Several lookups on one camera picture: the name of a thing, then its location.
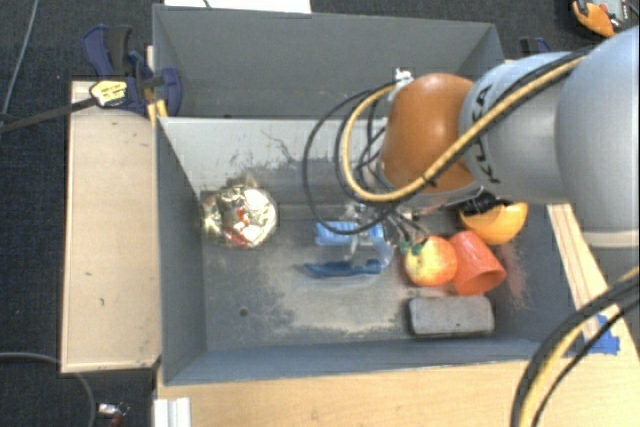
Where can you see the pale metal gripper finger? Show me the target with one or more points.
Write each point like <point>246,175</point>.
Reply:
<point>377,240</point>
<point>358,250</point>

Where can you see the blue sunglasses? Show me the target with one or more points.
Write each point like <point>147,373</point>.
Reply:
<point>335,269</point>

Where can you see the red and yellow apple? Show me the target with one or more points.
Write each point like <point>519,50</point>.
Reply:
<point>431,262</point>

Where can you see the orange plastic cup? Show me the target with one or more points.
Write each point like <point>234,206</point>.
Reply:
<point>477,265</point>

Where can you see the grey rectangular sponge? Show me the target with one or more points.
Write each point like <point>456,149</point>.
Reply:
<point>450,315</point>

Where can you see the yellow-orange bowl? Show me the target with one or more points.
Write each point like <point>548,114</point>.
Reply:
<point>497,224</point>

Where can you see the crumpled shiny foil packet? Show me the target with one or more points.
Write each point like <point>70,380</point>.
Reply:
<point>240,217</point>

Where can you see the grey metal bin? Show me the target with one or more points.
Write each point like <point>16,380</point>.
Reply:
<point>280,65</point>

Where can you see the pale wood flat board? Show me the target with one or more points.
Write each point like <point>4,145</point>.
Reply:
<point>110,240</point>

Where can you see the black cylinder on white bracket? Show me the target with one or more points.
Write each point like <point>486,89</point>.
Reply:
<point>479,204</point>

